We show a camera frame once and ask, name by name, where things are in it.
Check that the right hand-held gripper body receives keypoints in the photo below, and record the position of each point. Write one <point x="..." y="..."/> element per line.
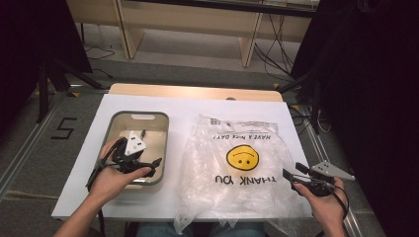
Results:
<point x="331" y="169"/>

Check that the person's left hand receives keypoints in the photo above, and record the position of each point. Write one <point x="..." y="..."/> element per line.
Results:
<point x="110" y="184"/>

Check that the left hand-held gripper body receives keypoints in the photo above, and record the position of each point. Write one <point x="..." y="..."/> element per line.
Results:
<point x="134" y="144"/>

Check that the person's right hand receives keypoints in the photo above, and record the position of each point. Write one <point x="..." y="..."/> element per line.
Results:
<point x="327" y="209"/>

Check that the black curtain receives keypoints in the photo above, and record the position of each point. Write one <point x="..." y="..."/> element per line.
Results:
<point x="372" y="98"/>
<point x="29" y="39"/>

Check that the beige bin with grey rim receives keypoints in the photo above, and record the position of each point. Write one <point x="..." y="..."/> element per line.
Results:
<point x="158" y="131"/>

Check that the black metal stand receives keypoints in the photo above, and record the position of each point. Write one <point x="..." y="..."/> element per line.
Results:
<point x="49" y="79"/>
<point x="311" y="89"/>

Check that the clear smiley plastic bag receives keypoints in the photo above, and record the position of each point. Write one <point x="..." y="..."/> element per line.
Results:
<point x="214" y="177"/>

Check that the light wooden table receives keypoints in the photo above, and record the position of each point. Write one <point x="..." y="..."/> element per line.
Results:
<point x="197" y="91"/>

